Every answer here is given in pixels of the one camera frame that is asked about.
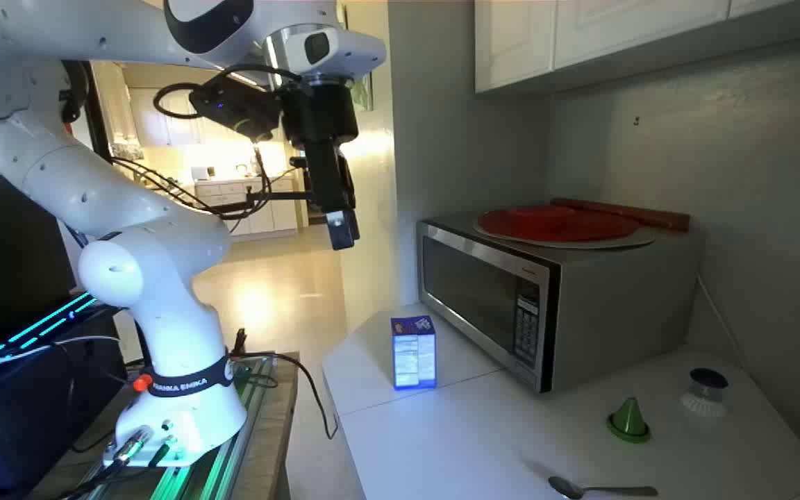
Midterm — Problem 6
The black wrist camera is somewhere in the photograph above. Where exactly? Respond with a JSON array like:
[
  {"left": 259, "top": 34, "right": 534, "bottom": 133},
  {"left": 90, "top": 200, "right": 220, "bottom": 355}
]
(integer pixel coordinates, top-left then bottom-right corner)
[{"left": 190, "top": 79, "right": 280, "bottom": 143}]

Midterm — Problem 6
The green plastic cone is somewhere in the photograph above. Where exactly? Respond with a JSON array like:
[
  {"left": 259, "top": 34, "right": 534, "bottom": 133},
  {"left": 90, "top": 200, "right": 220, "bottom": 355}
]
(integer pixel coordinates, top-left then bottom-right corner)
[{"left": 607, "top": 397, "right": 650, "bottom": 444}]

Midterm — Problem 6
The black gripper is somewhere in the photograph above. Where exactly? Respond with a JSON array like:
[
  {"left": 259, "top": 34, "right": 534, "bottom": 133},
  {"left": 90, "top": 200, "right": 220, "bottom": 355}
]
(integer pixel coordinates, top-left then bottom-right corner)
[{"left": 284, "top": 84, "right": 361, "bottom": 251}]

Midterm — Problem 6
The blue and white carton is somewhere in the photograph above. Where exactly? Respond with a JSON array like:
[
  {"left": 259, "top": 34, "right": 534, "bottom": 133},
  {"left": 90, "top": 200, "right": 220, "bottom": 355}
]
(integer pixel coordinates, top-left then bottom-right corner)
[{"left": 393, "top": 318, "right": 437, "bottom": 388}]

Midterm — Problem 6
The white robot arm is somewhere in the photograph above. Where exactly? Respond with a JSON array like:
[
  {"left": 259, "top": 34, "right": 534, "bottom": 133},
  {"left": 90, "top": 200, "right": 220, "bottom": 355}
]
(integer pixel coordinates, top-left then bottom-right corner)
[{"left": 0, "top": 0, "right": 386, "bottom": 468}]

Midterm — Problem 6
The black computer monitor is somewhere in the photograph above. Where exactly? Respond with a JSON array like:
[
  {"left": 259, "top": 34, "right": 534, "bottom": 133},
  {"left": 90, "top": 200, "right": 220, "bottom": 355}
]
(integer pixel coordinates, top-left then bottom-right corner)
[{"left": 0, "top": 179, "right": 75, "bottom": 341}]

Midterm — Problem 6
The small black-lidded jar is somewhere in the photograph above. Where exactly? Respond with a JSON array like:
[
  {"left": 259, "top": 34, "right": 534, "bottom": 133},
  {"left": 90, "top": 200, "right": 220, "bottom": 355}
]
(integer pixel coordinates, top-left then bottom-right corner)
[{"left": 680, "top": 368, "right": 729, "bottom": 418}]

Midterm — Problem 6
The stainless steel microwave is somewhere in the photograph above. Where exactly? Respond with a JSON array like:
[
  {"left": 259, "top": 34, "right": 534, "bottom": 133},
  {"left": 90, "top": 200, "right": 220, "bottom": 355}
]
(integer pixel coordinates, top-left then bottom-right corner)
[{"left": 416, "top": 213, "right": 698, "bottom": 391}]

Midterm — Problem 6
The white upper cabinet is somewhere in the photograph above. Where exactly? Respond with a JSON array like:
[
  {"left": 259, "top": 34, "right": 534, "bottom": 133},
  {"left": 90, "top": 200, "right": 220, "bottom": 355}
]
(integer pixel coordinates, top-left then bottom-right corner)
[{"left": 476, "top": 0, "right": 800, "bottom": 94}]

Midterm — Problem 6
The red round plate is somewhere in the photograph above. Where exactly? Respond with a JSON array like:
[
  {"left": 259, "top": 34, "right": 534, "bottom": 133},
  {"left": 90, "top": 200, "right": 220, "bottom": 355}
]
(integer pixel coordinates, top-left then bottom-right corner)
[{"left": 477, "top": 206, "right": 640, "bottom": 245}]

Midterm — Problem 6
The thin black power cord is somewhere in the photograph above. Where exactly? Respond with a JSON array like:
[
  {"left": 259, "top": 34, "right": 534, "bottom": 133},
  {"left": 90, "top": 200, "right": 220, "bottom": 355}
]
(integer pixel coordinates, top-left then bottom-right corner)
[{"left": 232, "top": 329, "right": 343, "bottom": 443}]

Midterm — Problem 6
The metal spoon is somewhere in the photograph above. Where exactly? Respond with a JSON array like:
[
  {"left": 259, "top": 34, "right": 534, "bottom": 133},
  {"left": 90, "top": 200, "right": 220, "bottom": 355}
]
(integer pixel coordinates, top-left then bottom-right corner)
[{"left": 547, "top": 475, "right": 658, "bottom": 500}]

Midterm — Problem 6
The robot mounting table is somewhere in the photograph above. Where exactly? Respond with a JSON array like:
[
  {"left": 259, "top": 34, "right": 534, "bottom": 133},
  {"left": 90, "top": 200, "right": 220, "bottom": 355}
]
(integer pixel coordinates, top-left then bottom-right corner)
[{"left": 27, "top": 350, "right": 302, "bottom": 500}]

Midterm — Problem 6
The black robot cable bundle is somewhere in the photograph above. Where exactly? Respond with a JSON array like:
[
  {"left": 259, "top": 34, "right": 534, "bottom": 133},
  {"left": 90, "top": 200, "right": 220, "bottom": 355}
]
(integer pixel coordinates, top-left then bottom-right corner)
[{"left": 112, "top": 63, "right": 314, "bottom": 222}]

